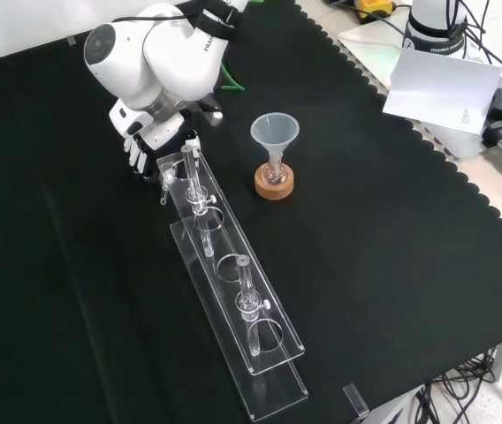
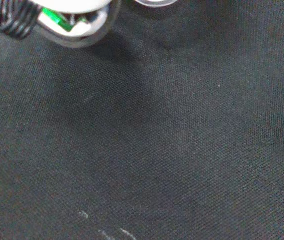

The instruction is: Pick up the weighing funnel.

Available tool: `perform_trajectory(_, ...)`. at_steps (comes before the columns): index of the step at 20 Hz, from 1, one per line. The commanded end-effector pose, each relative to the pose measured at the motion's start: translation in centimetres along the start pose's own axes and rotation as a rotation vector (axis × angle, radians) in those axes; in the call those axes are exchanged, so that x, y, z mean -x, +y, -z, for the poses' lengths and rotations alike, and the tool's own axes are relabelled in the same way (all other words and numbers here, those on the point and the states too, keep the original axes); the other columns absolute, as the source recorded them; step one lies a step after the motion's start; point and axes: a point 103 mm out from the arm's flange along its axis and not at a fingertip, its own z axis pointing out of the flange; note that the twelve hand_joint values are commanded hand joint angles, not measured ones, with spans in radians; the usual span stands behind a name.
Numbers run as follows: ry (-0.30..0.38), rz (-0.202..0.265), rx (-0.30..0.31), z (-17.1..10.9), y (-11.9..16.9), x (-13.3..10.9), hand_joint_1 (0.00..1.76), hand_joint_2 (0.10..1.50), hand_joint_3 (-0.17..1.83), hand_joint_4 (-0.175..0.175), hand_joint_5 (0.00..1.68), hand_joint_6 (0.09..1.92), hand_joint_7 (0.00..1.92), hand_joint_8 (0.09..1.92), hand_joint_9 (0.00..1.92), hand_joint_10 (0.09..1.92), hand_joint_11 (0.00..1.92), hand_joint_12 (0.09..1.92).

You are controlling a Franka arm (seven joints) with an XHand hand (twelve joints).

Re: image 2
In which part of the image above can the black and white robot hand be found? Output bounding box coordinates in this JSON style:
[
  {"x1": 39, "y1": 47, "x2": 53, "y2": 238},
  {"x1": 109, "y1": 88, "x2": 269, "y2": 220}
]
[{"x1": 0, "y1": 0, "x2": 123, "y2": 50}]

